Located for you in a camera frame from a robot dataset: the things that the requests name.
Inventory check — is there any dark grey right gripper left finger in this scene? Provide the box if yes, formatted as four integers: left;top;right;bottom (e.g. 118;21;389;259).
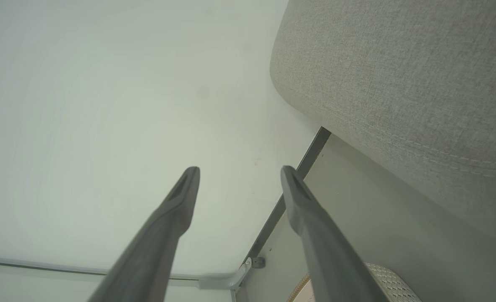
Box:
88;166;201;302

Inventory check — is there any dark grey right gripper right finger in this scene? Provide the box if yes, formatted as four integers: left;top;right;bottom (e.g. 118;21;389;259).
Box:
280;165;390;302

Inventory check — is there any grey fabric sofa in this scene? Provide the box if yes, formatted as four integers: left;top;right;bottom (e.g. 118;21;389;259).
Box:
270;0;496;252

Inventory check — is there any cream perforated laundry basket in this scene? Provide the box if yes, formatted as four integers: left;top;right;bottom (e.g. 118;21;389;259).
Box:
287;263;421;302

